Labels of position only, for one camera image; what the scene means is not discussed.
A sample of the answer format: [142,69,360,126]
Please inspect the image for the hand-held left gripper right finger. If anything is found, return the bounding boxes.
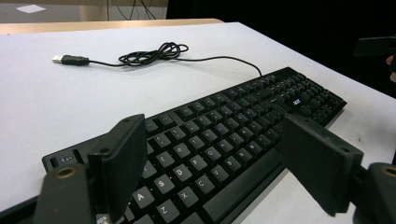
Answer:
[279,113,364,217]

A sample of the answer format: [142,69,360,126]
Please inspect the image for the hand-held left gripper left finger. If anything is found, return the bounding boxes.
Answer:
[88,114,149,224]

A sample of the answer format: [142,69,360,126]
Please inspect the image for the black keyboard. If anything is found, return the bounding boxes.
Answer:
[0,66,348,224]

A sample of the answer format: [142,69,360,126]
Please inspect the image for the wooden table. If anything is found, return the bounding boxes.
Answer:
[0,18,224,35]

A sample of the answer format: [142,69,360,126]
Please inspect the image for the white paper sheet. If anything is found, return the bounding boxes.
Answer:
[16,4,48,15]

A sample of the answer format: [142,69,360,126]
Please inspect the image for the black keyboard cable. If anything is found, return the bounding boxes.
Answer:
[51,42,263,77]

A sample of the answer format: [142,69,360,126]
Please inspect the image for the bundle of black floor cables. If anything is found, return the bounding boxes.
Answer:
[106,0,157,21]

